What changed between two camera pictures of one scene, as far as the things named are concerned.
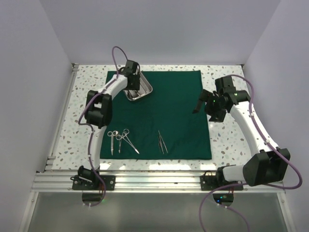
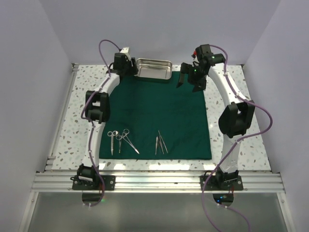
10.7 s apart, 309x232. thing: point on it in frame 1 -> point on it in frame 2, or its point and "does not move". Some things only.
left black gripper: (136, 86) -> (133, 69)
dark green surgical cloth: (161, 124) does not move
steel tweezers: (161, 141) does not move
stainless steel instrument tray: (145, 88) -> (153, 69)
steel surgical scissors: (112, 134) does not move
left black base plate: (81, 182) does not move
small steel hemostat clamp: (119, 137) does not move
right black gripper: (216, 116) -> (200, 85)
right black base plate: (210, 182) does not move
